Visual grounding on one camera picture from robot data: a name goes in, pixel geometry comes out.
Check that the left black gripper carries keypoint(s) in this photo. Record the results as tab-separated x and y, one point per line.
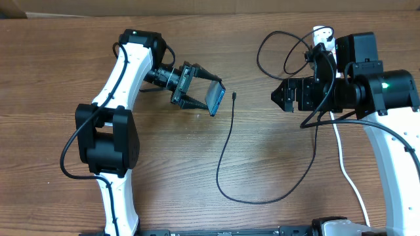
184	80

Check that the white charger plug adapter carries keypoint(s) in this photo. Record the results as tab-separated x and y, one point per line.
322	36

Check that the blue Galaxy smartphone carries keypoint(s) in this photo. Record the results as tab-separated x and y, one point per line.
214	97

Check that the white power strip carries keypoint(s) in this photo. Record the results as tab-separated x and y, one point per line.
322	56

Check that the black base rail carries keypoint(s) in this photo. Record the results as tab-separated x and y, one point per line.
280	231

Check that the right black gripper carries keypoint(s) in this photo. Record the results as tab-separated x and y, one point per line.
304	89

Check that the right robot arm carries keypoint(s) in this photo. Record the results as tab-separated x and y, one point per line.
350	79

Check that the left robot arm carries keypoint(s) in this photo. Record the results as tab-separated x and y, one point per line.
105	129

